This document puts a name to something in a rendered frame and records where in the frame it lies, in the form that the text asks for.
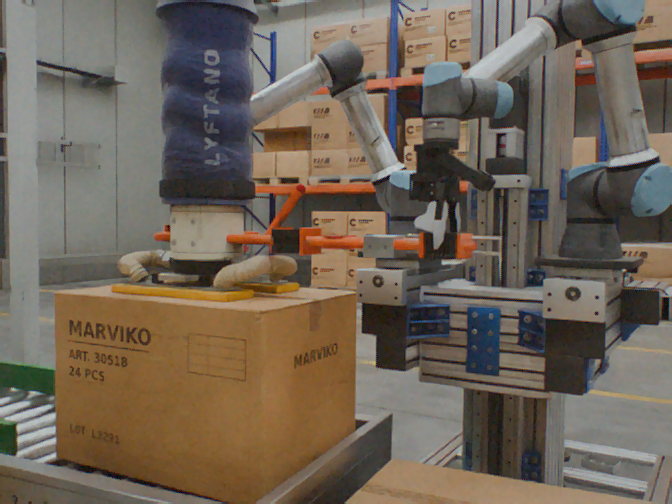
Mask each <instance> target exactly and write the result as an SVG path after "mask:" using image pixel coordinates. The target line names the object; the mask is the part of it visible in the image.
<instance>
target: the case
mask: <svg viewBox="0 0 672 504"><path fill-rule="evenodd" d="M356 333H357V292H352V291H337V290H321V289H306V288H299V290H298V291H292V292H286V293H280V294H270V293H257V292H253V298H249V299H243V300H236V301H230V303H220V301H208V300H195V299H184V298H172V297H159V296H148V295H135V294H123V293H113V292H112V286H104V287H94V288H84V289H75V290H65V291H56V292H55V365H56V457H57V458H59V459H63V460H67V461H71V462H75V463H79V464H83V465H87V466H92V467H95V468H99V470H103V471H107V472H112V473H115V474H119V475H123V476H128V477H132V478H136V479H139V480H143V481H148V482H152V483H156V484H159V485H163V486H168V488H172V489H176V490H179V491H184V492H188V493H192V494H196V495H200V496H204V497H208V498H212V499H216V500H221V501H224V502H228V503H232V504H254V503H255V502H256V501H259V500H260V499H262V498H263V497H264V496H266V495H267V494H269V493H270V492H271V491H273V490H274V489H277V487H278V486H279V485H281V484H282V483H284V482H285V481H286V480H288V479H289V478H290V477H292V476H294V475H296V474H297V473H298V472H300V471H301V470H303V468H304V467H305V466H307V465H308V464H310V463H311V462H313V461H315V460H316V459H318V458H319V457H320V456H322V455H323V454H325V453H326V452H327V450H329V449H331V448H333V447H334V446H335V445H337V444H338V443H340V442H341V441H342V440H344V439H345V438H346V437H348V436H350V435H352V434H353V433H354V431H355V419H356Z"/></svg>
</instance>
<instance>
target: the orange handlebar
mask: <svg viewBox="0 0 672 504"><path fill-rule="evenodd" d="M154 239H155V240H157V241H171V232H158V233H155V234H154ZM226 240H227V242H228V243H235V244H266V245H270V235H259V232H251V231H244V234H240V235H232V234H229V235H228V236H227V237H226ZM305 244H306V247H325V248H323V250H333V251H336V250H343V251H347V250H352V249H363V237H357V235H348V234H343V235H337V234H332V235H323V236H317V237H310V236H307V237H306V239H305ZM393 245H394V248H395V250H415V251H419V239H413V238H403V239H395V241H394V243H393ZM476 248H477V243H476V242H475V241H473V240H465V241H464V243H463V250H464V252H473V251H475V250H476Z"/></svg>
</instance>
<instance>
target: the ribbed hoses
mask: <svg viewBox="0 0 672 504"><path fill-rule="evenodd" d="M158 256H159V255H158ZM158 256H157V251H156V252H154V251H152V252H150V251H148V252H147V251H144V252H135V253H132V254H129V255H125V256H123V257H122V258H121V259H120V260H119V262H118V267H119V270H120V272H121V273H123V274H125V275H128V276H129V277H130V278H131V280H133V282H140V281H141V280H142V281H144V280H147V279H148V278H149V276H150V275H149V274H148V272H146V269H143V268H148V267H149V268H150V267H152V268H153V267H155V268H156V267H158V262H157V257H158ZM158 268H159V267H158ZM296 271H297V262H296V261H295V259H292V258H290V257H288V256H280V255H273V256H272V255H270V256H268V255H267V256H266V257H265V256H264V255H263V256H257V257H255V256H254V257H252V258H251V259H248V260H245V261H243V262H240V263H239V264H238V263H235V264H231V266H227V267H226V268H223V269H222V271H220V272H218V273H217V276H216V278H215V279H214V281H213V285H214V287H215V288H216V289H231V288H232V286H233V284H235V282H238V281H239V282H241V281H242V280H244V281H245V280H246V279H250V278H253V277H257V276H259V275H262V274H264V275H269V281H280V280H281V279H282V278H283V277H284V276H289V275H291V274H294V273H295V272H296ZM265 273H266V274H265Z"/></svg>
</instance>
